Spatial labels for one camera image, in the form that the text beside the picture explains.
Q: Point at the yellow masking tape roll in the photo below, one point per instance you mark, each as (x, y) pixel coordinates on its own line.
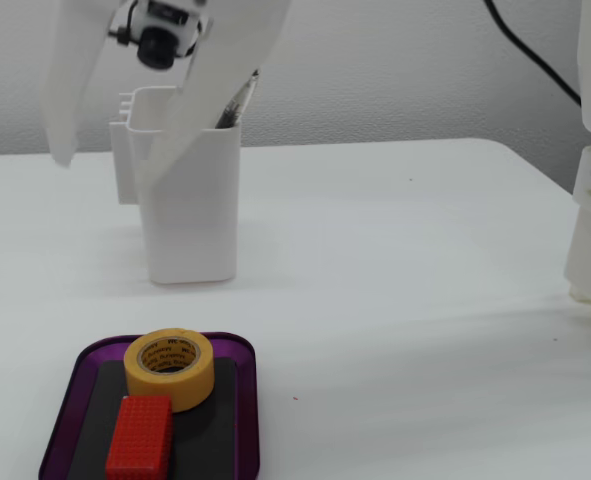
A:
(175, 390)

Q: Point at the white plastic container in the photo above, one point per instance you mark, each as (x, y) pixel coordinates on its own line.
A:
(190, 225)

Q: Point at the black tray mat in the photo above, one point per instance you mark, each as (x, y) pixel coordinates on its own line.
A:
(200, 440)

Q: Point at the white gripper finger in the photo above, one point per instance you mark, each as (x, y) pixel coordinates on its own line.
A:
(215, 75)
(67, 100)

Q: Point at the purple metal tray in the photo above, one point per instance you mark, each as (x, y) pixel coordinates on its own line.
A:
(247, 425)

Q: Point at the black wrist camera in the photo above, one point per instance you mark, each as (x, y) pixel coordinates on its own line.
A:
(157, 45)

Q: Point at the red rectangular block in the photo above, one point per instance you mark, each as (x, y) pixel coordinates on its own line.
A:
(140, 435)

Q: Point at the clear black ballpoint pen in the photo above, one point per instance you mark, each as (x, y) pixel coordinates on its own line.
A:
(235, 107)

